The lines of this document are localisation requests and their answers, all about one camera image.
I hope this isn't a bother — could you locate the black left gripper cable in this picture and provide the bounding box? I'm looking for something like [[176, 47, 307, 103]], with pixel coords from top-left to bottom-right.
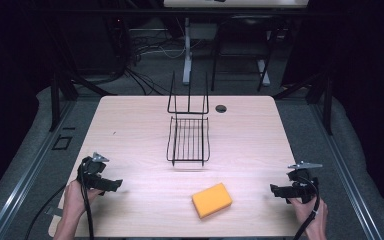
[[78, 165, 96, 240]]

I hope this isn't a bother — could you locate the dark computer tower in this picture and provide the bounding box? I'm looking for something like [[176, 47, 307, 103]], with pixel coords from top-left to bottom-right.
[[61, 14, 129, 77]]

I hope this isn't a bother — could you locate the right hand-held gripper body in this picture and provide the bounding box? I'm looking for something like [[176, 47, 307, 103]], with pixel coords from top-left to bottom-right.
[[286, 161, 324, 205]]

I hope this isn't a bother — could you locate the person's right hand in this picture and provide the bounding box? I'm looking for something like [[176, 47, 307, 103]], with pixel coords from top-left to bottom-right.
[[287, 196, 330, 236]]

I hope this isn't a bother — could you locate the black frame post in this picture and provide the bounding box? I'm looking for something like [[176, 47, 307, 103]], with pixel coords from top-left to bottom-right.
[[322, 74, 334, 136], [48, 71, 62, 133]]

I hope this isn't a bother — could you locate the grey tape piece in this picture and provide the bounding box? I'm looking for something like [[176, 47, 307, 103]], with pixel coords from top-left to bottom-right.
[[44, 205, 64, 218]]

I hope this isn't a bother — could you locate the white desk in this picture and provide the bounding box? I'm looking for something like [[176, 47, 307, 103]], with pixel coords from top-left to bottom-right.
[[162, 0, 310, 87]]

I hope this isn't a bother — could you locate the aluminium floor rail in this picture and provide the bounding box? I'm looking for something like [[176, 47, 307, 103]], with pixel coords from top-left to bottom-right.
[[0, 99, 78, 240], [309, 99, 384, 240]]

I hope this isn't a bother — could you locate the black tape square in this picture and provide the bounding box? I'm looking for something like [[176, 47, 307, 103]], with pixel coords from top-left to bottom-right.
[[51, 134, 74, 151]]

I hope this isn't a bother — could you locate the black chair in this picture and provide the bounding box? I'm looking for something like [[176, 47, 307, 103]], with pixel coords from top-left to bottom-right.
[[210, 13, 279, 93]]

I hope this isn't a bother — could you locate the tangle of floor cables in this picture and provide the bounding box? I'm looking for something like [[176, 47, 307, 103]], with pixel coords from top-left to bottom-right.
[[124, 28, 189, 97]]

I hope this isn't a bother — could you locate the thin black cable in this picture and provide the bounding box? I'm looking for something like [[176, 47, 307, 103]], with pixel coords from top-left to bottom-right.
[[24, 183, 68, 240]]

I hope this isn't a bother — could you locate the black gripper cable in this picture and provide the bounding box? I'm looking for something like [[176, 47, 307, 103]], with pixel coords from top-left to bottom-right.
[[78, 165, 96, 240], [292, 175, 322, 240]]

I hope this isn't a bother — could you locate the black wire rack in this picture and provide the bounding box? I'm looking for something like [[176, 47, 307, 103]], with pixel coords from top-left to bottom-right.
[[165, 70, 212, 168]]

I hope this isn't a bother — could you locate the person's left hand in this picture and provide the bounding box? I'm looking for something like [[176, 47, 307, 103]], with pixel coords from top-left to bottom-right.
[[62, 179, 104, 219]]

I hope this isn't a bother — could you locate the orange sponge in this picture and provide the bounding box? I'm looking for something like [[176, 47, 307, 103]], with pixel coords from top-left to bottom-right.
[[191, 182, 234, 220]]

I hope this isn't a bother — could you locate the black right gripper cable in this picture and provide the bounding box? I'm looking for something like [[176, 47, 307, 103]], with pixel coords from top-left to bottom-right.
[[292, 175, 322, 240]]

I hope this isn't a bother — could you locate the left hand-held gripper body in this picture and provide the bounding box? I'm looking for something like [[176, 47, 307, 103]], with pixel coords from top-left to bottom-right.
[[76, 151, 110, 192]]

